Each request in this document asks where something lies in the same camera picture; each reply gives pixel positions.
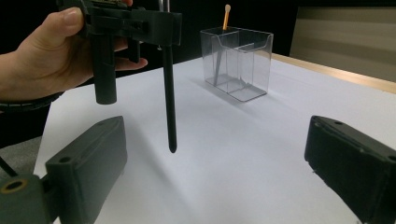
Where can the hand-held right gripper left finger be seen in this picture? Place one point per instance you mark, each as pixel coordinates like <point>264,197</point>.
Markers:
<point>87,171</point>

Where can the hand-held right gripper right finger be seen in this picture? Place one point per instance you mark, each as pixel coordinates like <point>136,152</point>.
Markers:
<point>351,165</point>

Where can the black orange-tipped makeup brush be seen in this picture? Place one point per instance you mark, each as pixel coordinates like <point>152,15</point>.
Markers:
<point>226,20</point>

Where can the slim black makeup brush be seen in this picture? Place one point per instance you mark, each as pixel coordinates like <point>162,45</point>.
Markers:
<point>170,102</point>

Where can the clear plastic compartment organizer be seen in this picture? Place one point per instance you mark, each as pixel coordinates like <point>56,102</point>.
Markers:
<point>243,62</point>

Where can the dark curtain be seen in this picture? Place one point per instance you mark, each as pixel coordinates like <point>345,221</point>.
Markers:
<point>190,18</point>

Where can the wooden table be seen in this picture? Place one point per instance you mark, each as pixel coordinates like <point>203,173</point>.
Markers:
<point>342,75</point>

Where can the white table board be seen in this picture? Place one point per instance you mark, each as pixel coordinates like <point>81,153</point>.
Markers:
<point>233,161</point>

